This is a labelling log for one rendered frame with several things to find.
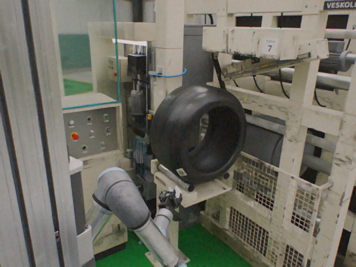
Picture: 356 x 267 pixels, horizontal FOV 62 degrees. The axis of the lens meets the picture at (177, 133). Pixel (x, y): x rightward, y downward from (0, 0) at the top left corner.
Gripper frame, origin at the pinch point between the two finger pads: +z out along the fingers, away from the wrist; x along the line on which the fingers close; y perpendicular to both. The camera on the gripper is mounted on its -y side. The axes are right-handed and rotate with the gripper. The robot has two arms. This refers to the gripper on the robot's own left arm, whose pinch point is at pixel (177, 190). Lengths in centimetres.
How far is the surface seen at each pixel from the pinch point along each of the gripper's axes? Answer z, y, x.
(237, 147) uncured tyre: 43, -5, -27
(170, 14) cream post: 61, 79, -9
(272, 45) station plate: 40, 49, -59
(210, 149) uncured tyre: 58, -10, -5
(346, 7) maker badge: 55, 53, -96
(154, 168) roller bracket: 37.1, -5.5, 29.1
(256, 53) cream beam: 46, 46, -51
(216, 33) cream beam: 67, 60, -30
